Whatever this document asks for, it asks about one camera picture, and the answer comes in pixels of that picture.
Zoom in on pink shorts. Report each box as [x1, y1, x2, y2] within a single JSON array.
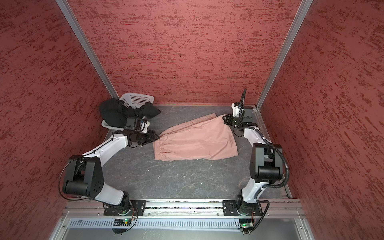
[[153, 114, 238, 162]]

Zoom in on black shorts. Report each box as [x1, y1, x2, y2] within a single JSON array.
[[99, 99, 161, 128]]

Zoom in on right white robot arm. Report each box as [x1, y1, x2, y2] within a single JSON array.
[[223, 114, 283, 216]]

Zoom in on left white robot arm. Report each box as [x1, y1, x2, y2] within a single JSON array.
[[59, 130, 160, 211]]

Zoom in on white plastic laundry basket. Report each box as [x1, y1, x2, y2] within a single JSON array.
[[101, 93, 155, 130]]

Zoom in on left circuit board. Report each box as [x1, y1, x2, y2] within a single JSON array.
[[112, 219, 132, 229]]

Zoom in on circuit board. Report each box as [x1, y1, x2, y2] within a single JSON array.
[[112, 219, 132, 229], [239, 219, 254, 232]]

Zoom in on right circuit board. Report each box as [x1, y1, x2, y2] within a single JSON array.
[[239, 219, 254, 232]]

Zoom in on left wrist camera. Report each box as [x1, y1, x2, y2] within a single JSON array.
[[124, 117, 150, 133]]

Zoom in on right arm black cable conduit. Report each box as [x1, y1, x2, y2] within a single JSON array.
[[232, 88, 291, 233]]

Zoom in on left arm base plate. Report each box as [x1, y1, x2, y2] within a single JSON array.
[[103, 200, 147, 217]]

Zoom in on left aluminium corner post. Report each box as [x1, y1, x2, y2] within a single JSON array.
[[56, 0, 119, 99]]

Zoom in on aluminium corner post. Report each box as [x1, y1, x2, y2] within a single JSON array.
[[256, 0, 313, 111], [56, 0, 119, 99]]

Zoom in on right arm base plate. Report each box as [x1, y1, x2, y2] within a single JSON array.
[[222, 200, 263, 217]]

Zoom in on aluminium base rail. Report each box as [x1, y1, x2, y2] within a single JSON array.
[[60, 199, 307, 219]]

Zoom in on white slotted cable duct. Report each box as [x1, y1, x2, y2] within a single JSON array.
[[68, 218, 239, 230]]

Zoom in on right aluminium corner post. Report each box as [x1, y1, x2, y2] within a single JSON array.
[[256, 0, 313, 111]]

